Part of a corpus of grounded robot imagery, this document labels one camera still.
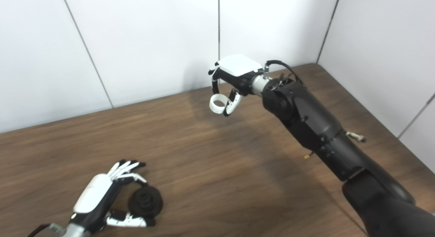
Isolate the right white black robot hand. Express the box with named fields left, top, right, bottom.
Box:
left=208, top=54, right=264, bottom=117

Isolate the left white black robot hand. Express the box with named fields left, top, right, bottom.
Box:
left=70, top=160, right=156, bottom=232

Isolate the white ring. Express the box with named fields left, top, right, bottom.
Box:
left=209, top=94, right=231, bottom=114

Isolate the round black part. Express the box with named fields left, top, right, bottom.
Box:
left=128, top=186, right=163, bottom=218

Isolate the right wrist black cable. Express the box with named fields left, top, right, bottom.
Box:
left=263, top=60, right=303, bottom=85

